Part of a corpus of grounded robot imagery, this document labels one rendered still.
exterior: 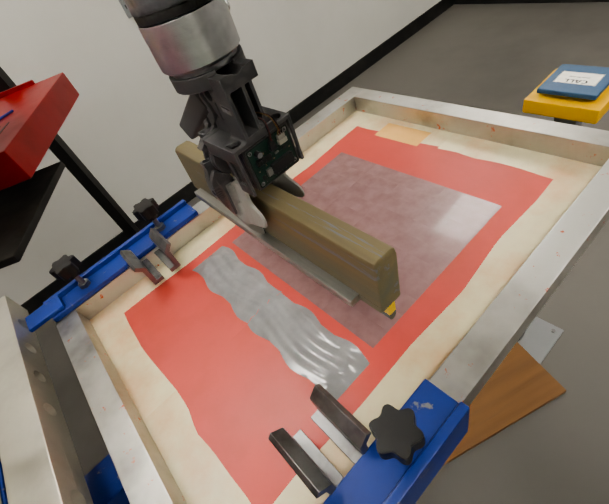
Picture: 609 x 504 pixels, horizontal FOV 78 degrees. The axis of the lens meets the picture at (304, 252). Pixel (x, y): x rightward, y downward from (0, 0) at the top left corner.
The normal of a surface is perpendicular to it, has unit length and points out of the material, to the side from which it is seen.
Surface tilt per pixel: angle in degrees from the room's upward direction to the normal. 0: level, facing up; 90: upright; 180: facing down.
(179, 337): 0
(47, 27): 90
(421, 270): 0
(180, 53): 90
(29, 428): 0
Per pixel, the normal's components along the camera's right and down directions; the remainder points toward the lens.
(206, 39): 0.48, 0.54
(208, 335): -0.28, -0.66
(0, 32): 0.65, 0.41
